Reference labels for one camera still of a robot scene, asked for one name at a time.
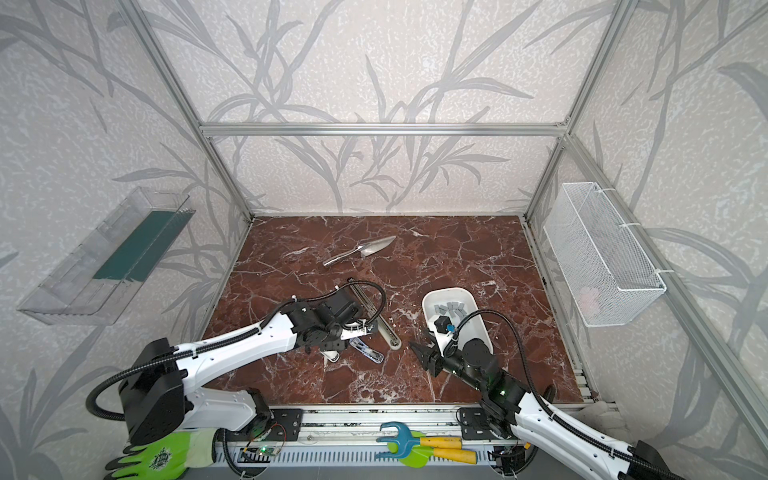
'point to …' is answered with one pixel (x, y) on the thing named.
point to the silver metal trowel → (368, 249)
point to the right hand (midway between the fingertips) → (417, 328)
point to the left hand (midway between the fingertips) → (345, 317)
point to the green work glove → (164, 459)
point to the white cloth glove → (606, 420)
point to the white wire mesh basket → (605, 269)
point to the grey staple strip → (454, 308)
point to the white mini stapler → (331, 355)
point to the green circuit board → (266, 450)
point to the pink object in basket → (587, 298)
